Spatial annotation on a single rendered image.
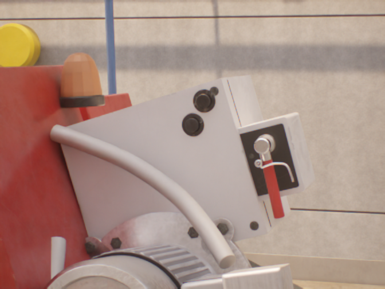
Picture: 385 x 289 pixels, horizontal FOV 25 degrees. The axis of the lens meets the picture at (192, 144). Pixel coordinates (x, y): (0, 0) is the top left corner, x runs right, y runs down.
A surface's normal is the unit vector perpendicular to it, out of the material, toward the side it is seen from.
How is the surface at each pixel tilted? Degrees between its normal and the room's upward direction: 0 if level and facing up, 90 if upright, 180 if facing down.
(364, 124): 90
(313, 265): 90
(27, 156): 70
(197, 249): 81
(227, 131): 90
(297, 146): 74
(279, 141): 90
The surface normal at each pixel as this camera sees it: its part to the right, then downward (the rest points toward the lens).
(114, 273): -0.23, -0.16
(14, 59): -0.26, 0.10
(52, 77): 0.90, -0.31
